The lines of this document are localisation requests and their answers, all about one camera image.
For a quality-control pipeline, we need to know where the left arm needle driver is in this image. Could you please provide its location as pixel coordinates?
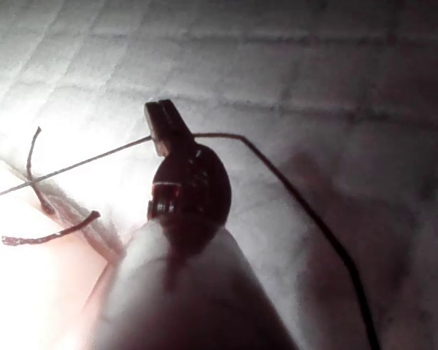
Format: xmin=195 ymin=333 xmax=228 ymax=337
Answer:
xmin=147 ymin=141 xmax=234 ymax=241

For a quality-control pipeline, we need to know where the left arm needle driver jaw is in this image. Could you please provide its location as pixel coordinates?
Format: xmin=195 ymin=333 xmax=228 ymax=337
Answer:
xmin=159 ymin=98 xmax=197 ymax=150
xmin=144 ymin=101 xmax=169 ymax=158

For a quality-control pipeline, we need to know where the black thread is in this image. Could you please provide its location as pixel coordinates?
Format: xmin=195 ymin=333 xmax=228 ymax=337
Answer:
xmin=0 ymin=133 xmax=381 ymax=350

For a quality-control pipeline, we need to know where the white quilted cloth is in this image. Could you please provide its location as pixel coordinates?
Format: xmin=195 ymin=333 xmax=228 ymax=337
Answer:
xmin=0 ymin=0 xmax=438 ymax=350

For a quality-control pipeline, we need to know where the black stitching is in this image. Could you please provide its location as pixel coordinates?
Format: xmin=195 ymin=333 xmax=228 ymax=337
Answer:
xmin=1 ymin=125 xmax=101 ymax=247

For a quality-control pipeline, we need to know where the tissue pad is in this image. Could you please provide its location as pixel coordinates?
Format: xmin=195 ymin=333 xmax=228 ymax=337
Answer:
xmin=0 ymin=145 xmax=132 ymax=350

